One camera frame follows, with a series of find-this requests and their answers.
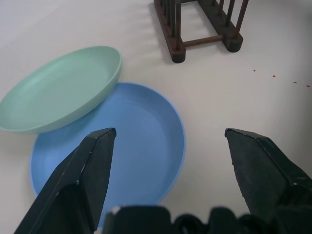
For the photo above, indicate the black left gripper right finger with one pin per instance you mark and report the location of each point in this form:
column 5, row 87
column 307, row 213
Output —
column 263, row 175

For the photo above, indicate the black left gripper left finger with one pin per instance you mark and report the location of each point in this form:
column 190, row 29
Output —
column 73, row 180

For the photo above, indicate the green plastic plate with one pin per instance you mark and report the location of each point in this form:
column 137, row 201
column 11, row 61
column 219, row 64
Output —
column 61, row 87

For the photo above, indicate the dark wooden dish rack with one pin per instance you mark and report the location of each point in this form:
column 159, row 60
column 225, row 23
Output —
column 175, row 41

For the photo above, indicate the blue plastic plate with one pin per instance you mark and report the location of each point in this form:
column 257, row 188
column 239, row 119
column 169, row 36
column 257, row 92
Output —
column 143, row 136

